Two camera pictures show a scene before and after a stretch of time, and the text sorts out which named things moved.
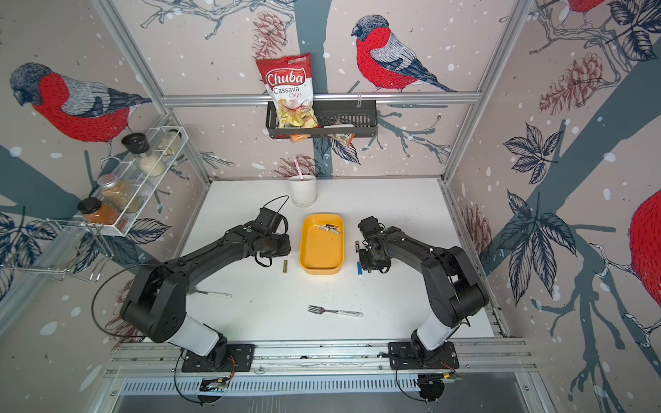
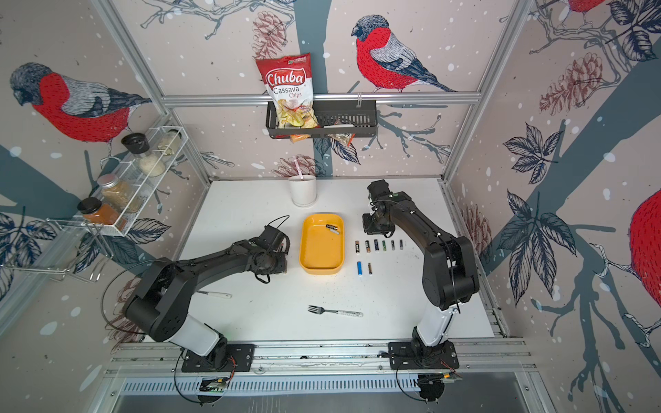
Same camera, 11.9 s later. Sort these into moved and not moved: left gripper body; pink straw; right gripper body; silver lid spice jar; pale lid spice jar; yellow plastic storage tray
Moved: left gripper body; right gripper body
Not moved: silver lid spice jar; yellow plastic storage tray; pink straw; pale lid spice jar
